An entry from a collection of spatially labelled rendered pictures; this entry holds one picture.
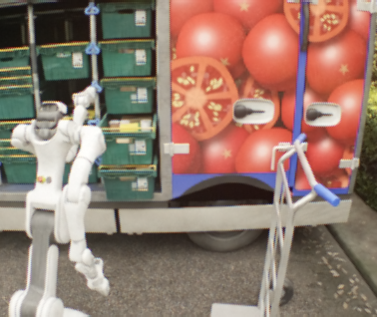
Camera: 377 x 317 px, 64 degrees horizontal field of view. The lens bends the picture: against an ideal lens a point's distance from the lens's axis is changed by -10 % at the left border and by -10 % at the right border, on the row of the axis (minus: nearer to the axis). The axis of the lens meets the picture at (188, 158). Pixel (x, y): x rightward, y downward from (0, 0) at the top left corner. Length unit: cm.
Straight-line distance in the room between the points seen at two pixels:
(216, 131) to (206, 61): 48
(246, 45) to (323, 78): 60
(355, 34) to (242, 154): 118
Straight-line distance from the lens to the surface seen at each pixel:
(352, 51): 253
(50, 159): 160
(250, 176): 246
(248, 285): 261
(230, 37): 222
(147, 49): 236
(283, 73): 232
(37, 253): 166
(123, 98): 242
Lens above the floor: 175
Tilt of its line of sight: 21 degrees down
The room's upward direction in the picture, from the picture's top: straight up
